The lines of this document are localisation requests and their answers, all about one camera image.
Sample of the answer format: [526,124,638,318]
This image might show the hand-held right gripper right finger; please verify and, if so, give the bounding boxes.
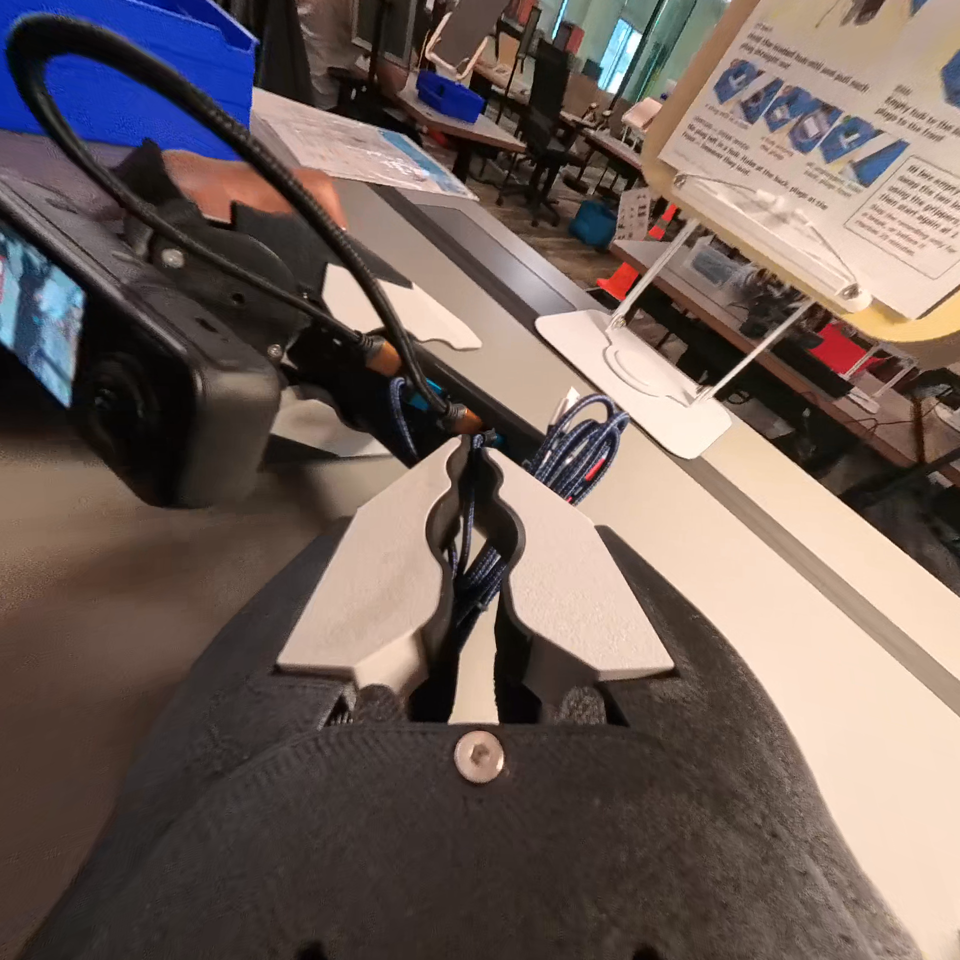
[480,446,676,714]

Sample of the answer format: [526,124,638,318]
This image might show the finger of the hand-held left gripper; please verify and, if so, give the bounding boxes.
[321,264,483,351]
[266,397,393,460]

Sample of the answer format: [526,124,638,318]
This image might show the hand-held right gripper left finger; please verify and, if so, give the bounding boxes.
[274,437,465,714]

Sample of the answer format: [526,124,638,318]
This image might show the black cable orange plug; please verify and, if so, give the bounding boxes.
[7,45,402,380]
[6,13,485,438]

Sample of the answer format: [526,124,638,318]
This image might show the dark blue braided cable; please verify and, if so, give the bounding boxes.
[442,393,631,639]

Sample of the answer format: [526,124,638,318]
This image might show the blue plastic bin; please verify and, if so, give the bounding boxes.
[0,0,260,162]
[416,69,487,125]

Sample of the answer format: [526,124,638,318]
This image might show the orange traffic cone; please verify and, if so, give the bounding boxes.
[596,202,680,301]

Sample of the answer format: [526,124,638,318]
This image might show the wooden office desk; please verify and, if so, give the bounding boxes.
[375,67,526,181]

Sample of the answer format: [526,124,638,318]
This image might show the printed paper sheets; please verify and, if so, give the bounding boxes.
[251,108,477,202]

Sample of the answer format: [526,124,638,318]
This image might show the black mesh office chair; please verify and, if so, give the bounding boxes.
[498,37,579,226]

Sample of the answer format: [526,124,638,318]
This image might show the grey monitor back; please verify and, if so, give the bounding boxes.
[431,0,511,69]

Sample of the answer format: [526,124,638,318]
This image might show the black jacket on chair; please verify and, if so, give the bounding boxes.
[255,0,316,106]

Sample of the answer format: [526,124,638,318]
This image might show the red flat box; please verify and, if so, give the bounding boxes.
[813,322,886,376]

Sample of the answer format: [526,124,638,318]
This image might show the cardboard clipboard with paper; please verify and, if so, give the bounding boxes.
[641,0,960,346]

